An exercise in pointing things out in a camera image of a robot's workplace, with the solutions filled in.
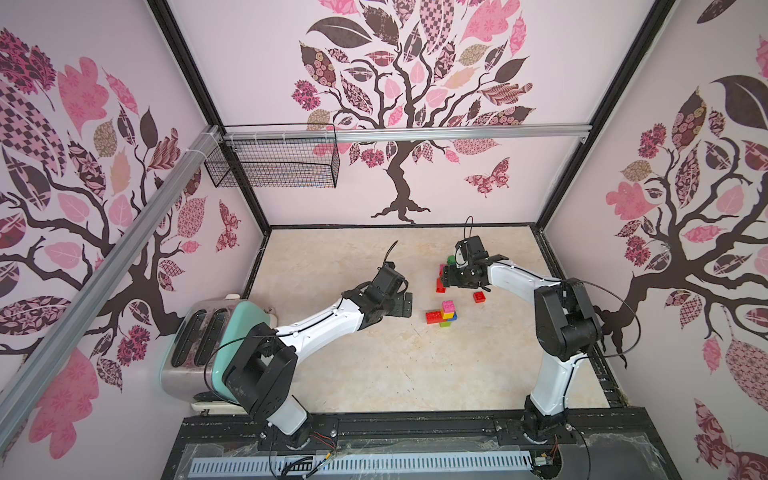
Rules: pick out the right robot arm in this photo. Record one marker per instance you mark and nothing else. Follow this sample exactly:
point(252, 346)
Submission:
point(566, 327)

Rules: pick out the aluminium frame bar left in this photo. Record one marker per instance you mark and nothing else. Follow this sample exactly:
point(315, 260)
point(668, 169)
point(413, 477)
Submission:
point(25, 388)

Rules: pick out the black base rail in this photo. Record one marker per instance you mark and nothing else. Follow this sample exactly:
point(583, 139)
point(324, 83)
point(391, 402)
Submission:
point(594, 444)

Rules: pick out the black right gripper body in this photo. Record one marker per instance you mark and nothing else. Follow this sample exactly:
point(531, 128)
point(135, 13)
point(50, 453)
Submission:
point(455, 275)

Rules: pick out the long red lego brick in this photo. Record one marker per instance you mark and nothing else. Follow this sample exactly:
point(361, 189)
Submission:
point(434, 317)

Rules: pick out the mint green toaster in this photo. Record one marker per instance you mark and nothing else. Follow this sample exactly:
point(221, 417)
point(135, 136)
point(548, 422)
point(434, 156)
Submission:
point(204, 345)

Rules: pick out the black wire basket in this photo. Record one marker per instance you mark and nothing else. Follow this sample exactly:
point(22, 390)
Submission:
point(276, 155)

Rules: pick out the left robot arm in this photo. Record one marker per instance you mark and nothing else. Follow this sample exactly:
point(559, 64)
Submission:
point(260, 372)

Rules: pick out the aluminium frame bar back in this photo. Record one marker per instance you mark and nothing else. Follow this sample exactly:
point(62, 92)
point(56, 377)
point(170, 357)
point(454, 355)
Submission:
point(408, 133)

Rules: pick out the white slotted cable duct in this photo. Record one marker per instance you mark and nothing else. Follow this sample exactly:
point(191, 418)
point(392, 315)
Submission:
point(359, 464)

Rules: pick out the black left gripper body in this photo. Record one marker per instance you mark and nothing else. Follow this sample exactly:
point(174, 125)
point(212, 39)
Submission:
point(387, 306)

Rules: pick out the aluminium frame bar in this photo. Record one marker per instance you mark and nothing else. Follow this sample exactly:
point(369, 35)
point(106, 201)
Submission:
point(408, 133)
point(25, 388)

